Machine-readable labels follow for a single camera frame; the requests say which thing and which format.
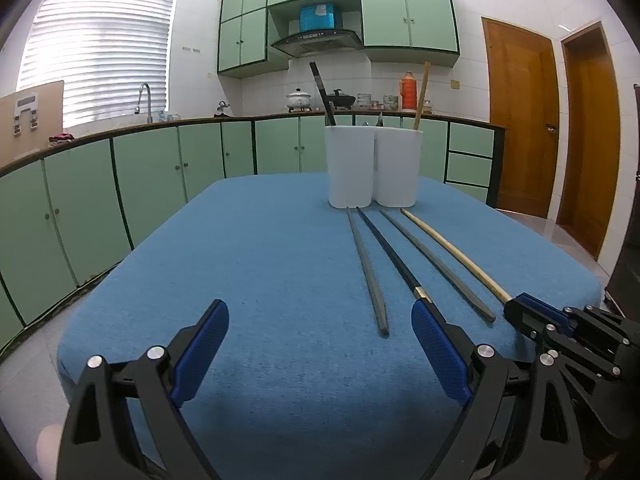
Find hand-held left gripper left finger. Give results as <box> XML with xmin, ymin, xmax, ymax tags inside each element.
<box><xmin>56</xmin><ymin>299</ymin><xmax>231</xmax><ymax>480</ymax></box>

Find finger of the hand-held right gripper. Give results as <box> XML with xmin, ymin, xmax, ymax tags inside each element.
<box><xmin>504</xmin><ymin>299</ymin><xmax>621</xmax><ymax>380</ymax></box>
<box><xmin>517</xmin><ymin>292</ymin><xmax>631</xmax><ymax>348</ymax></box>

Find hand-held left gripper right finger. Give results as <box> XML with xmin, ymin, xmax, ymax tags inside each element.
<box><xmin>411</xmin><ymin>301</ymin><xmax>586</xmax><ymax>480</ymax></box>

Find grey chopstick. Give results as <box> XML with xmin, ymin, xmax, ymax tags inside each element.
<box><xmin>379</xmin><ymin>209</ymin><xmax>496</xmax><ymax>324</ymax></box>
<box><xmin>346</xmin><ymin>206</ymin><xmax>390</xmax><ymax>337</ymax></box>

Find wooden chopstick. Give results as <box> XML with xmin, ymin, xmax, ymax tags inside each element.
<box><xmin>400</xmin><ymin>208</ymin><xmax>512</xmax><ymax>304</ymax></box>
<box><xmin>412</xmin><ymin>62</ymin><xmax>431</xmax><ymax>131</ymax></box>

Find black chopstick with gold band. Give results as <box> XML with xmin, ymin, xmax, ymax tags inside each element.
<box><xmin>309</xmin><ymin>61</ymin><xmax>336</xmax><ymax>128</ymax></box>
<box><xmin>355</xmin><ymin>206</ymin><xmax>437</xmax><ymax>312</ymax></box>

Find white two-compartment utensil holder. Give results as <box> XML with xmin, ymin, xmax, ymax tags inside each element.
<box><xmin>324</xmin><ymin>125</ymin><xmax>424</xmax><ymax>209</ymax></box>

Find black floor-standing object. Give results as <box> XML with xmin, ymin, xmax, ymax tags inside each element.
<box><xmin>604</xmin><ymin>230</ymin><xmax>640</xmax><ymax>311</ymax></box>

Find blue tablecloth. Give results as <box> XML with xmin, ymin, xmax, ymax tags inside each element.
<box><xmin>57</xmin><ymin>174</ymin><xmax>603</xmax><ymax>480</ymax></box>

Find green base cabinets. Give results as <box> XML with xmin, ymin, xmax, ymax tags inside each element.
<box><xmin>0</xmin><ymin>115</ymin><xmax>507</xmax><ymax>358</ymax></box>

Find closed wooden door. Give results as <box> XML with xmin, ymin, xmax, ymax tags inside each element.
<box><xmin>481</xmin><ymin>16</ymin><xmax>560</xmax><ymax>220</ymax></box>

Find orange thermos flask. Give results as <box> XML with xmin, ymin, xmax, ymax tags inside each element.
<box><xmin>400</xmin><ymin>71</ymin><xmax>419</xmax><ymax>113</ymax></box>

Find steel kitchen faucet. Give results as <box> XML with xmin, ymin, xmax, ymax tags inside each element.
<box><xmin>136</xmin><ymin>82</ymin><xmax>154</xmax><ymax>125</ymax></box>

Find white cooking pot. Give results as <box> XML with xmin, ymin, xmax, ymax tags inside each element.
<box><xmin>286</xmin><ymin>87</ymin><xmax>313</xmax><ymax>113</ymax></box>

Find black wok with lid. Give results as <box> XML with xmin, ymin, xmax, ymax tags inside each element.
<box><xmin>326</xmin><ymin>89</ymin><xmax>357</xmax><ymax>110</ymax></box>

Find brown cardboard box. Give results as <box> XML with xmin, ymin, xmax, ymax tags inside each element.
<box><xmin>0</xmin><ymin>80</ymin><xmax>66</xmax><ymax>162</ymax></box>

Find white window blinds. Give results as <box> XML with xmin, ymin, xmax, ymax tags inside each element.
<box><xmin>17</xmin><ymin>0</ymin><xmax>179</xmax><ymax>129</ymax></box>

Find black range hood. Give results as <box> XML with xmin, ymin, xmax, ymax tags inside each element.
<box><xmin>270</xmin><ymin>29</ymin><xmax>364</xmax><ymax>58</ymax></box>

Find blue box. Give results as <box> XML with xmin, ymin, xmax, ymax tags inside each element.
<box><xmin>299</xmin><ymin>3</ymin><xmax>336</xmax><ymax>33</ymax></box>

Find wooden door with frame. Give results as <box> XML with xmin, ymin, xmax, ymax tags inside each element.
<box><xmin>555</xmin><ymin>20</ymin><xmax>624</xmax><ymax>262</ymax></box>

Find green wall cabinets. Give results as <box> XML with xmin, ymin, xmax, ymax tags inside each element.
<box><xmin>217</xmin><ymin>0</ymin><xmax>461</xmax><ymax>80</ymax></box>

